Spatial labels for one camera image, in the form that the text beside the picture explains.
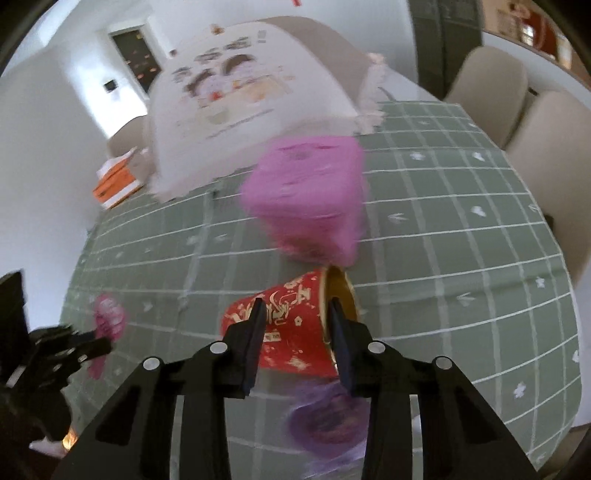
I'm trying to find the dark glass cabinet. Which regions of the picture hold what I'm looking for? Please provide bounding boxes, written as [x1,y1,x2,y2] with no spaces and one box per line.
[409,0,484,89]

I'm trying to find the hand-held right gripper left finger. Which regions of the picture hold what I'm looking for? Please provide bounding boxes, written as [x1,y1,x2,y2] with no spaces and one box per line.
[51,298,269,480]

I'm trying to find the red paper cup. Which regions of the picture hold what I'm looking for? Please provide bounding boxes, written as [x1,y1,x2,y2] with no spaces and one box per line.
[220,266,362,380]

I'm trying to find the pink tissue pack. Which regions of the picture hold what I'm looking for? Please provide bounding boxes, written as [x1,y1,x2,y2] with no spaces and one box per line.
[241,135,369,267]

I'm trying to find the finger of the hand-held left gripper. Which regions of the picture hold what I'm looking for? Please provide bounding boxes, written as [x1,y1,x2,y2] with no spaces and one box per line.
[30,323,83,346]
[62,336,113,368]

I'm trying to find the green checkered tablecloth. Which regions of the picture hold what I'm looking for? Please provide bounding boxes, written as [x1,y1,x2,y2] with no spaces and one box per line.
[60,102,583,480]

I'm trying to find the dark door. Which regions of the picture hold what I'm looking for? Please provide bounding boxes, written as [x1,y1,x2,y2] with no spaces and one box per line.
[109,27,163,96]

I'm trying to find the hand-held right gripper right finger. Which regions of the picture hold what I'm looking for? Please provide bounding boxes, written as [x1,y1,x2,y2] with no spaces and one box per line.
[329,295,539,480]

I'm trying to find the beige dining chair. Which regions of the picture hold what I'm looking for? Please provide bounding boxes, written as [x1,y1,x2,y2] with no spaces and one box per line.
[107,115,151,160]
[259,16,371,88]
[442,46,530,149]
[502,90,591,288]

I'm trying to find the printed white food cover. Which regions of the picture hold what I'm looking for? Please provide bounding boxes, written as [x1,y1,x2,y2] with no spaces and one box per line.
[142,21,387,202]

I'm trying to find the orange tissue box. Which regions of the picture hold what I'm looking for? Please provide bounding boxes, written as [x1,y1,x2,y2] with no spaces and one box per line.
[95,148,154,211]

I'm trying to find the pink snack packet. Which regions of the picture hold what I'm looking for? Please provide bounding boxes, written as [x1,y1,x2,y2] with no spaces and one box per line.
[92,293,128,380]

